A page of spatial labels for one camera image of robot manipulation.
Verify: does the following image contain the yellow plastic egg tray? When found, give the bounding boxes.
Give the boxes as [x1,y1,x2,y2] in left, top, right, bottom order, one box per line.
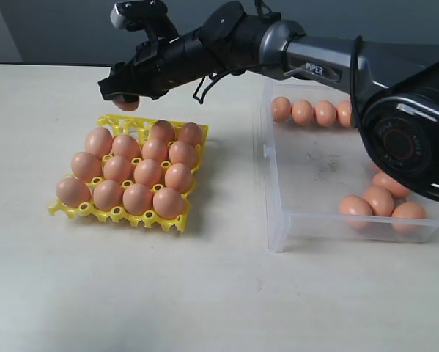
[47,114,209,232]

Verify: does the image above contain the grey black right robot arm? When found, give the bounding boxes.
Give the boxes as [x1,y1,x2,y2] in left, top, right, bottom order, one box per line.
[98,1,439,202]

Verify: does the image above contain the clear plastic bin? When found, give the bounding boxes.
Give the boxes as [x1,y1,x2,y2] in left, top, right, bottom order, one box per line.
[254,79,439,252]

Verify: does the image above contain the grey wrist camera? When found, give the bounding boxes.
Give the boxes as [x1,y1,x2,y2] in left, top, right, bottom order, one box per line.
[110,0,179,42]

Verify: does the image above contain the brown egg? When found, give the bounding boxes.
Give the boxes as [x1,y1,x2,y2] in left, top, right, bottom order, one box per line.
[372,172,411,199]
[122,183,153,216]
[314,100,336,128]
[84,127,113,159]
[150,120,175,144]
[164,163,193,194]
[177,122,203,147]
[339,194,372,230]
[56,177,92,208]
[271,96,292,123]
[103,155,133,183]
[133,159,162,188]
[111,134,140,161]
[169,141,198,169]
[336,100,351,128]
[153,187,186,220]
[141,138,169,163]
[70,152,103,183]
[92,180,124,211]
[391,202,427,234]
[114,101,139,111]
[363,186,394,216]
[292,100,314,125]

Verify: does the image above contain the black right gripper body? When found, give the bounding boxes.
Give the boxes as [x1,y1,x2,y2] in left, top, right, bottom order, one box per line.
[116,40,190,100]

